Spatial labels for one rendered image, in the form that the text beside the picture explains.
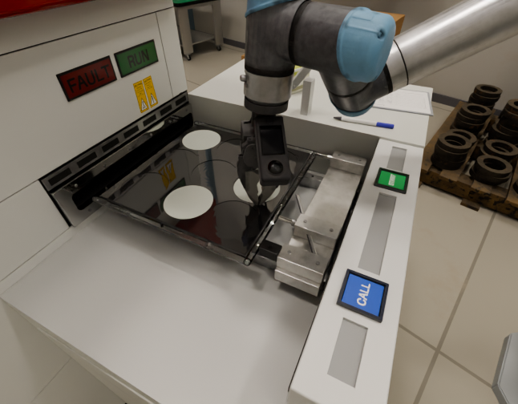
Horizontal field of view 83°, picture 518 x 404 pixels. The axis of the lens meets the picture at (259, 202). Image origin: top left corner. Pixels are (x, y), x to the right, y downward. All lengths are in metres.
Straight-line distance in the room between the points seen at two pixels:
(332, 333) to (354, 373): 0.05
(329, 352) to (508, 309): 1.55
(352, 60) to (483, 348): 1.48
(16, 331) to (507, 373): 0.87
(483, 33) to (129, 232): 0.70
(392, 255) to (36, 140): 0.62
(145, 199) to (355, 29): 0.48
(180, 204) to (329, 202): 0.31
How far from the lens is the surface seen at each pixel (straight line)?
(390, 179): 0.60
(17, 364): 0.85
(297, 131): 0.78
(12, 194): 0.65
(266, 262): 0.58
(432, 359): 1.56
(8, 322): 0.77
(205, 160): 0.72
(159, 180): 0.69
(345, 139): 0.75
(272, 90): 0.45
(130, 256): 0.66
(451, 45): 0.53
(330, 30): 0.40
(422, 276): 1.76
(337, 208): 0.63
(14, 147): 0.63
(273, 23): 0.43
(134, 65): 0.76
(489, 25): 0.54
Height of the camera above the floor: 1.31
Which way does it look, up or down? 43 degrees down
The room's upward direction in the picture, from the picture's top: straight up
